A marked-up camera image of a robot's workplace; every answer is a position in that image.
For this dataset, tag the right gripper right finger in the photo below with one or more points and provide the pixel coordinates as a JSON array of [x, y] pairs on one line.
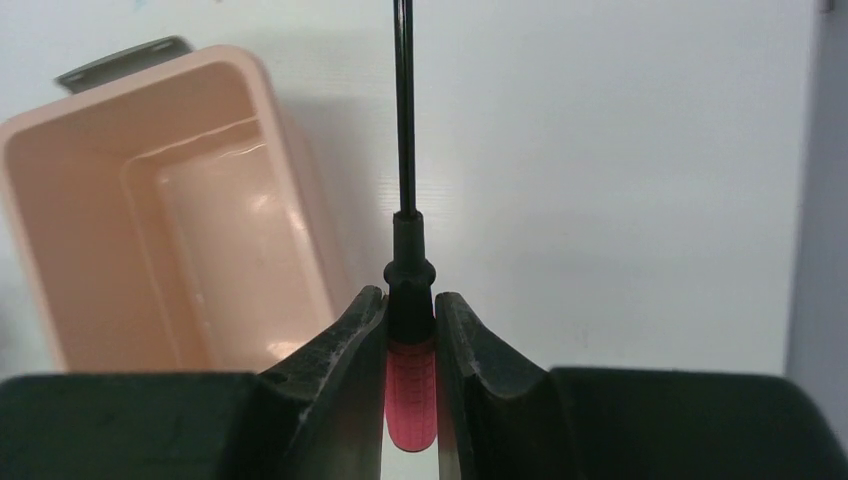
[[501, 416]]

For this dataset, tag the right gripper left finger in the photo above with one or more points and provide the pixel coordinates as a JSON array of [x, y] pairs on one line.
[[318, 414]]

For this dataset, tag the pink plastic bin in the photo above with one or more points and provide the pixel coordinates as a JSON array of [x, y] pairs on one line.
[[169, 216]]

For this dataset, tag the red handled screwdriver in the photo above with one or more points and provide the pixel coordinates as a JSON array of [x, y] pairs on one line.
[[410, 389]]

